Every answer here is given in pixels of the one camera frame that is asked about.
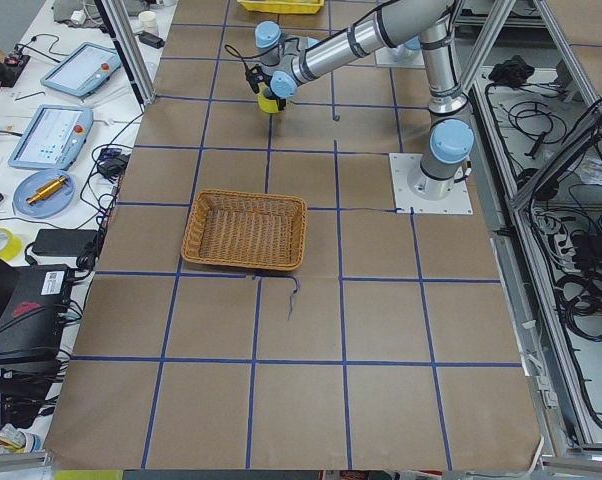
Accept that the upper teach pendant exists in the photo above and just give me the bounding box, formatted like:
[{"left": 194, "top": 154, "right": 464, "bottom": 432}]
[{"left": 40, "top": 42, "right": 122, "bottom": 98}]

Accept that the lower teach pendant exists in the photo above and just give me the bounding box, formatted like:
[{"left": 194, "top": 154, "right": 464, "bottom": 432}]
[{"left": 8, "top": 105, "right": 94, "bottom": 170}]

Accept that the black cable bundle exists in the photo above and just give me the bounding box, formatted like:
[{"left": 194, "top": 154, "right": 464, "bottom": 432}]
[{"left": 528, "top": 184, "right": 602, "bottom": 346}]

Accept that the brown wicker basket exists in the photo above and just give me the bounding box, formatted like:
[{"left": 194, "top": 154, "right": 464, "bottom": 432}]
[{"left": 181, "top": 189, "right": 308, "bottom": 272}]

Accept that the yellow plastic basket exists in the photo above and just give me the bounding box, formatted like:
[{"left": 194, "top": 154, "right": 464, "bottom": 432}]
[{"left": 238, "top": 0, "right": 325, "bottom": 15}]

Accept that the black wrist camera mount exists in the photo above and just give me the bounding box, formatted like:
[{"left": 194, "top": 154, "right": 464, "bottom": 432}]
[{"left": 245, "top": 65, "right": 266, "bottom": 94}]

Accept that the spare yellow tape roll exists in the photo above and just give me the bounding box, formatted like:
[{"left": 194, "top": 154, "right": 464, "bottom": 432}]
[{"left": 0, "top": 228, "right": 22, "bottom": 262}]

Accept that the black glove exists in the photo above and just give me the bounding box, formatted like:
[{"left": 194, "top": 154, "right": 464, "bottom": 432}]
[{"left": 488, "top": 55, "right": 535, "bottom": 88}]

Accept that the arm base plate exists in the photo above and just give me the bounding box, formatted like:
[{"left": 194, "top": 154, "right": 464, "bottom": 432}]
[
  {"left": 389, "top": 153, "right": 473, "bottom": 215},
  {"left": 375, "top": 47, "right": 425, "bottom": 70}
]

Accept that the teach pendant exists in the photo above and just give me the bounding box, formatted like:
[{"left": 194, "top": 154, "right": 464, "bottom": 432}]
[
  {"left": 40, "top": 42, "right": 122, "bottom": 98},
  {"left": 8, "top": 105, "right": 94, "bottom": 170}
]

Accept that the black power adapter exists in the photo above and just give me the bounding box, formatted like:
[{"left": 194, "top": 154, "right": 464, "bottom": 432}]
[{"left": 31, "top": 229, "right": 97, "bottom": 257}]

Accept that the brass cylinder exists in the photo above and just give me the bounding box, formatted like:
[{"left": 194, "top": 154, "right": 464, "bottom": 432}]
[{"left": 27, "top": 175, "right": 68, "bottom": 205}]

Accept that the aluminium frame post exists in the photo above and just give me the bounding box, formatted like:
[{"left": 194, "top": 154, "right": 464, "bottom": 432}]
[{"left": 95, "top": 0, "right": 156, "bottom": 106}]

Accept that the blue plate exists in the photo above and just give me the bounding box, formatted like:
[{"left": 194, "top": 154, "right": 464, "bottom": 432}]
[{"left": 12, "top": 169, "right": 76, "bottom": 219}]

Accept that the white paper cup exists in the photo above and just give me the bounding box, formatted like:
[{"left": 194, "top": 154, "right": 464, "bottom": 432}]
[{"left": 137, "top": 10, "right": 159, "bottom": 36}]

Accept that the black computer box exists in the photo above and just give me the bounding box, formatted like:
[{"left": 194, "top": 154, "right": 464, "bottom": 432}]
[{"left": 0, "top": 259, "right": 75, "bottom": 368}]

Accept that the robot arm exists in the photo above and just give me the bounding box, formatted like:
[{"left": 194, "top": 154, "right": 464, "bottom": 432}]
[{"left": 244, "top": 1, "right": 475, "bottom": 201}]

